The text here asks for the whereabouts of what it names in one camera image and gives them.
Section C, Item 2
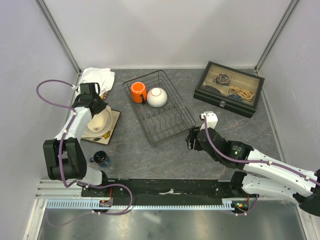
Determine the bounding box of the square floral plate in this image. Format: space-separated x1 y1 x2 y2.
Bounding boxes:
81 109 121 145

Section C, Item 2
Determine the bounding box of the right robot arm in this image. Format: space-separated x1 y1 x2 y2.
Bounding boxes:
186 126 320 216

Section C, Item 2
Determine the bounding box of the aluminium frame rail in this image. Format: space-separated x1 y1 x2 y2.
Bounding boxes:
35 0 82 76

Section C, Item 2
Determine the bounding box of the small dark blue cup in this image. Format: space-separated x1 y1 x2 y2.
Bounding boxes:
89 150 111 167

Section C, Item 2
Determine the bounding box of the white ceramic bowl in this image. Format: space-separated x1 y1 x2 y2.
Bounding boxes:
146 87 168 108

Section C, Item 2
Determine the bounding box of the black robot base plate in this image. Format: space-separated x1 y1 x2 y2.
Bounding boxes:
81 178 248 206

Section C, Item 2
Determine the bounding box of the black glass-lid jewelry box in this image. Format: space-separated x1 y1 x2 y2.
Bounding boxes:
193 61 265 119

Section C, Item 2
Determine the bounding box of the black wire dish rack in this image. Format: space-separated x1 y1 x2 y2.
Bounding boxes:
122 70 196 146

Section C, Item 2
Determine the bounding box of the blue ringed round plate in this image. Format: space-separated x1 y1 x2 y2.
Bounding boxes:
82 117 116 139

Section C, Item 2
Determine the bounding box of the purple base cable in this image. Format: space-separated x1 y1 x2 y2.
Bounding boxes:
45 183 133 228

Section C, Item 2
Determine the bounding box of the blue slotted cable duct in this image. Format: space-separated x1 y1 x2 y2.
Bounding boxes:
46 199 235 211

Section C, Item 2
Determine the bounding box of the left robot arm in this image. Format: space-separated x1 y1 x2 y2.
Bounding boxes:
36 79 110 197

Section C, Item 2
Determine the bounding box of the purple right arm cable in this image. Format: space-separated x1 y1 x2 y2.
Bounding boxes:
203 114 320 187

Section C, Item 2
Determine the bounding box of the orange plastic mug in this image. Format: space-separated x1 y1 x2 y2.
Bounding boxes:
130 81 147 105

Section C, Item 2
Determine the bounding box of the white crumpled cloth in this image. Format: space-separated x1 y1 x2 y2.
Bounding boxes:
76 67 116 97

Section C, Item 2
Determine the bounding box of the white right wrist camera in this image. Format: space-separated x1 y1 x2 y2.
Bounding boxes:
199 111 218 130

